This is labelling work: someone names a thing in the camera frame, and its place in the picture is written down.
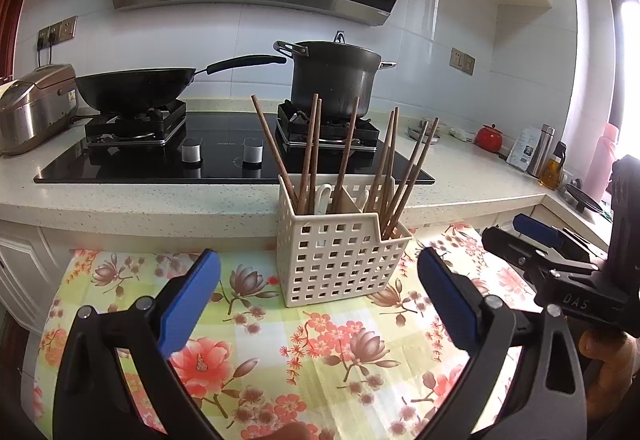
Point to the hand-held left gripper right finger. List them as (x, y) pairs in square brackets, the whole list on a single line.
[(447, 300)]

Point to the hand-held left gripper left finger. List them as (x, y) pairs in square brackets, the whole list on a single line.
[(185, 310)]

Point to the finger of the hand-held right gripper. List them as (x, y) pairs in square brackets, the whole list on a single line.
[(537, 229), (510, 246)]

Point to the cream perforated plastic basket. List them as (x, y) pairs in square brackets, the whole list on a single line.
[(330, 260)]

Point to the bunch of wooden chopsticks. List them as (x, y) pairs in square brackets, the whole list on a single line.
[(346, 154)]

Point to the person's right hand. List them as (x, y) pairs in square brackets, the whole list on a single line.
[(605, 360)]

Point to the small black pan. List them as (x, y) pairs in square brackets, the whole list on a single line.
[(582, 200)]

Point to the amber oil bottle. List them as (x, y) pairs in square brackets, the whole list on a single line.
[(553, 172)]

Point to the steel thermos flask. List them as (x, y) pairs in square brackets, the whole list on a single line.
[(541, 149)]

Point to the white printed booklet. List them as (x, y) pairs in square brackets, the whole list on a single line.
[(522, 148)]

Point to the pink bottle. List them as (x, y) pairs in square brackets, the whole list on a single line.
[(602, 159)]

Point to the red enamel pot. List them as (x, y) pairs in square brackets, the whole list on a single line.
[(490, 138)]

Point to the speckled kitchen counter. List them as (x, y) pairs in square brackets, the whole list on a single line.
[(150, 200)]

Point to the small white object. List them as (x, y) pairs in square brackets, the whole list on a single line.
[(460, 133)]

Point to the floral tablecloth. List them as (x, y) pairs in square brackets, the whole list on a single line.
[(320, 350)]

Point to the small metal dish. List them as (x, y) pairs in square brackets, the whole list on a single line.
[(425, 132)]

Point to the silver hob knob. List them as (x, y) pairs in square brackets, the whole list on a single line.
[(191, 153), (253, 150)]

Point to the black glass gas hob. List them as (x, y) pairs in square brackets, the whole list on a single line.
[(225, 134)]

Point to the black wok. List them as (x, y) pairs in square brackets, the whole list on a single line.
[(130, 87)]

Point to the dark stock pot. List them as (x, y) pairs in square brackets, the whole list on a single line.
[(332, 79)]

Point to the steel rice cooker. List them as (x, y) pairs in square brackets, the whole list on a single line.
[(35, 104)]

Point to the gold wall switch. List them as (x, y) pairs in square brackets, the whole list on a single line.
[(462, 60)]

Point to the gold wall outlet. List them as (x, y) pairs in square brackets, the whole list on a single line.
[(59, 29)]

